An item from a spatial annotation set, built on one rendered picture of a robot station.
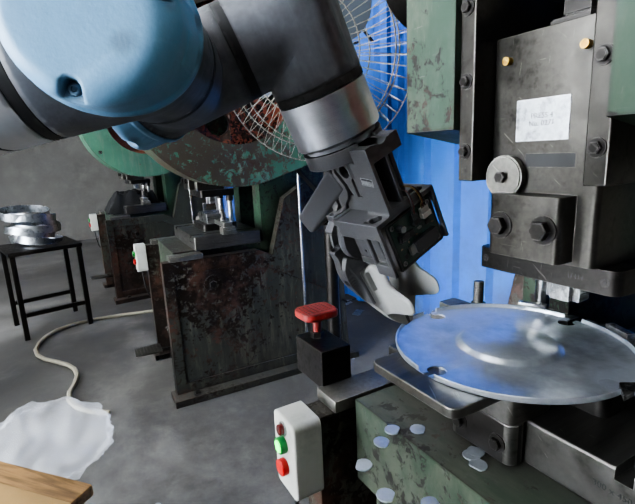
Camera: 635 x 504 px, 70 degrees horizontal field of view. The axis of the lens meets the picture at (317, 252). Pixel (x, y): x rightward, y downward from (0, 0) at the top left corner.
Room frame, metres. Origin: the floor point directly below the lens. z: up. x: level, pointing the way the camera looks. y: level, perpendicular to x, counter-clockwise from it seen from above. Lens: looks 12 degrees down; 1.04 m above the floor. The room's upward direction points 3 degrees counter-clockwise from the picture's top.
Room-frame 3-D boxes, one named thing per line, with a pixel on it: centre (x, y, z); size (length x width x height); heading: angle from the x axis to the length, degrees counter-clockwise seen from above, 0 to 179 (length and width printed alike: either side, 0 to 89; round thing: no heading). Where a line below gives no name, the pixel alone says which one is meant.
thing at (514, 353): (0.55, -0.24, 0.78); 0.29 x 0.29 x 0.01
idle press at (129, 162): (3.81, 1.10, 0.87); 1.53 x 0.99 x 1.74; 122
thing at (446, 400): (0.53, -0.20, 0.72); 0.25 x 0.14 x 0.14; 119
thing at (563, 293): (0.61, -0.35, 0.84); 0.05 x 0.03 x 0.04; 29
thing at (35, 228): (2.88, 1.79, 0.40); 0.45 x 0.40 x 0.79; 41
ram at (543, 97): (0.59, -0.32, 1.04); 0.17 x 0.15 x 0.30; 119
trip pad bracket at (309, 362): (0.77, 0.00, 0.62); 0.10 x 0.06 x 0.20; 29
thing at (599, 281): (0.62, -0.36, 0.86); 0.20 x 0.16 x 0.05; 29
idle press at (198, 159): (2.30, 0.17, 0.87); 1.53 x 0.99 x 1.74; 117
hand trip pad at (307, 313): (0.79, 0.01, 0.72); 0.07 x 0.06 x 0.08; 119
